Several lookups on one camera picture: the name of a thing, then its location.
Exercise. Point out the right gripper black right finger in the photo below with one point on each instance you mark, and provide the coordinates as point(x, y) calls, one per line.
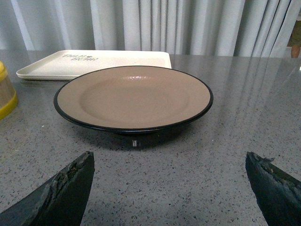
point(277, 193)

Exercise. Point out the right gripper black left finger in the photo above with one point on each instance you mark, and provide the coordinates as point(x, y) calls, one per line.
point(60, 201)

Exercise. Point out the brown plate with black rim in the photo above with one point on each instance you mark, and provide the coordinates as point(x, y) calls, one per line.
point(135, 101)

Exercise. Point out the cream plastic tray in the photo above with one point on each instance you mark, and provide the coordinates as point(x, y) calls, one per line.
point(68, 64)

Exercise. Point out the wooden steamer with yellow rims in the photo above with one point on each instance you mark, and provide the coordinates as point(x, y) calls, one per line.
point(8, 96)

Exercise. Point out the grey pleated curtain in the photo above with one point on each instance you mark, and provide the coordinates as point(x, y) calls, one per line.
point(245, 28)

